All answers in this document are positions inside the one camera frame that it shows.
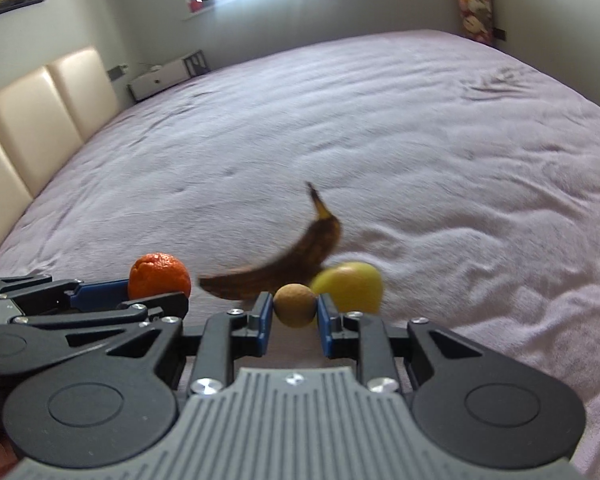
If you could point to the wall switch panel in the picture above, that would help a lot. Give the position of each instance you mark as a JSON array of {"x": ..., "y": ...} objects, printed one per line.
[{"x": 117, "y": 72}]

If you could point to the yellow-green apple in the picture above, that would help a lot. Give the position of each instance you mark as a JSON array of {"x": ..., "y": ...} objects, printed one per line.
[{"x": 352, "y": 285}]

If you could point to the orange mandarin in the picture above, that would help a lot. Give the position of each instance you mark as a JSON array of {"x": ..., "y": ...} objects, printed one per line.
[{"x": 157, "y": 275}]

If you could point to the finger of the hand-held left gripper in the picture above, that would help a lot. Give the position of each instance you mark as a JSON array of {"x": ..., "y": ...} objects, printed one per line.
[
  {"x": 150, "y": 307},
  {"x": 102, "y": 294}
]

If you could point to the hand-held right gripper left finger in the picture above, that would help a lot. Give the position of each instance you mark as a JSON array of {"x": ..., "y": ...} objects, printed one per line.
[{"x": 264, "y": 322}]

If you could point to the white bedside cabinet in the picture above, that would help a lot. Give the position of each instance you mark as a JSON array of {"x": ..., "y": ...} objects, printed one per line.
[{"x": 160, "y": 77}]

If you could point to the cream padded headboard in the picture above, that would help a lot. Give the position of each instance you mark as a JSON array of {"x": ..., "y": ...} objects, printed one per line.
[{"x": 30, "y": 125}]

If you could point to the black wall outlet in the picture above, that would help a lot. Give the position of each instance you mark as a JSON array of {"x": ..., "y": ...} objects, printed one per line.
[{"x": 500, "y": 34}]

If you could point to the overripe brown banana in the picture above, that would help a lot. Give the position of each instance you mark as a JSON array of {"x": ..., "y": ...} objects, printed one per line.
[{"x": 290, "y": 265}]

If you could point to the brown kiwi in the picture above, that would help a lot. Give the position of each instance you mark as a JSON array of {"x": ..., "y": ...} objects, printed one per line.
[{"x": 295, "y": 305}]

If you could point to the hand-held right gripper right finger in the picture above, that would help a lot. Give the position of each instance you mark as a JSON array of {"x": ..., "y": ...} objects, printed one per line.
[{"x": 326, "y": 330}]

